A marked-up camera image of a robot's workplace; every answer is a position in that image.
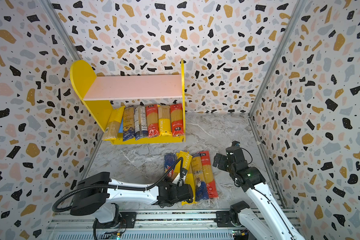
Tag clear spaghetti bag Chinese text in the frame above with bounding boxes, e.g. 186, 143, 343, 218
123, 107, 135, 142

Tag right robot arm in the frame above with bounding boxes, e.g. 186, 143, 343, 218
213, 141, 304, 240

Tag clear bag white label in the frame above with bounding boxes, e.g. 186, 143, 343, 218
134, 107, 148, 140

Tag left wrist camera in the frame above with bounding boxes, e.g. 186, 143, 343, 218
173, 168, 188, 187

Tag red spaghetti bag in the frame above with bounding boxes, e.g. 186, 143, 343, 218
146, 105, 160, 138
170, 104, 184, 137
200, 151, 219, 199

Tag yellow Pastatime bag tall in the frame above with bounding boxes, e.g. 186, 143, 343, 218
158, 106, 172, 137

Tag yellow shelf pink blue boards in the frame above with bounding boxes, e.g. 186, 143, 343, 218
70, 60, 185, 131

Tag black corrugated cable conduit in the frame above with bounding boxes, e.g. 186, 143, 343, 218
51, 156, 184, 214

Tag metal base rail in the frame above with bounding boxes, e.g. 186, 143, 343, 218
44, 209, 286, 240

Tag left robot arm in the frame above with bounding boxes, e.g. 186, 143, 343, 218
70, 172, 194, 224

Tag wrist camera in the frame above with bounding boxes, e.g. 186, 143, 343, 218
232, 141, 240, 148
173, 168, 188, 187

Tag blue-top spaghetti bag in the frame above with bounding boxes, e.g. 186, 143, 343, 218
191, 154, 209, 202

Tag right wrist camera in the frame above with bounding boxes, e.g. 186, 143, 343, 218
232, 141, 240, 148

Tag blue Barilla spaghetti bag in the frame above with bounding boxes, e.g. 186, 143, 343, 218
164, 153, 177, 182

